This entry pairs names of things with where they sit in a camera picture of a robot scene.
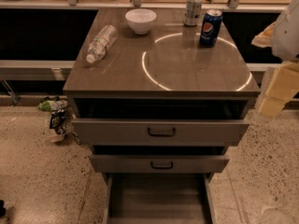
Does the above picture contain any grey drawer cabinet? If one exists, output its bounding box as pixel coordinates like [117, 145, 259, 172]
[63, 7, 262, 224]

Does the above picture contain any blue pepsi can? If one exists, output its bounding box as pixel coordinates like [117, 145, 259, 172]
[199, 9, 222, 47]

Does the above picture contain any wire basket on floor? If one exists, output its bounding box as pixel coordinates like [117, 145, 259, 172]
[64, 106, 81, 145]

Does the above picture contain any white bowl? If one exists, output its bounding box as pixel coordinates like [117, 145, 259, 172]
[125, 8, 157, 35]

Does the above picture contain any green snack bag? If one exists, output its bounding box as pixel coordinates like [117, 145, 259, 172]
[37, 100, 58, 111]

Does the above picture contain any bottom drawer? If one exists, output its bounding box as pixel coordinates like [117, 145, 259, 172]
[102, 174, 216, 224]

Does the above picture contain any drawer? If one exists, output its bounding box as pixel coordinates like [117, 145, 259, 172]
[73, 99, 249, 146]
[102, 174, 216, 224]
[90, 146, 229, 174]

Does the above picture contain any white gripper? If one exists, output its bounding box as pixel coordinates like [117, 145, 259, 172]
[251, 0, 299, 118]

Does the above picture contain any silver soda can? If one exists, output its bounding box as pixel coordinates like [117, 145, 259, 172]
[184, 0, 202, 26]

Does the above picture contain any clear plastic water bottle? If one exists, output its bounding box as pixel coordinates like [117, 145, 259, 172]
[86, 25, 118, 63]

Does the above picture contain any middle drawer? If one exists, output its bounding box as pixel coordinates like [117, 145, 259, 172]
[90, 146, 229, 174]

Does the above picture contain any white cup on floor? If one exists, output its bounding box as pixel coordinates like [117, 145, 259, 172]
[49, 133, 65, 143]

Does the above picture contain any top drawer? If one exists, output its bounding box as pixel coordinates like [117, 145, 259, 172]
[73, 99, 249, 146]

